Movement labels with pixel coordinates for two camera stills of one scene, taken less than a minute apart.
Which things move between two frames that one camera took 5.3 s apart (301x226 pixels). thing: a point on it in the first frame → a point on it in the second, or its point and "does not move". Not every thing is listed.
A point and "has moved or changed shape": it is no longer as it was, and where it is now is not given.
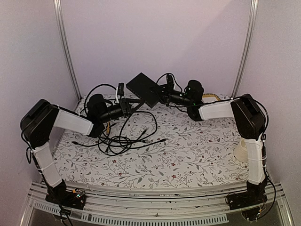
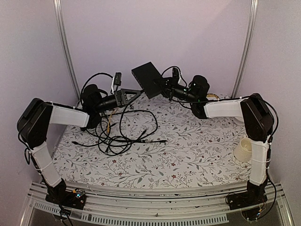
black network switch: (146, 88) has moved or changed shape
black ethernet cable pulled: (84, 105) → (117, 79)
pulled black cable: (114, 146) does not move
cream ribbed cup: (241, 151) does not move
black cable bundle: (131, 131) does not move
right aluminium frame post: (247, 43) does not move
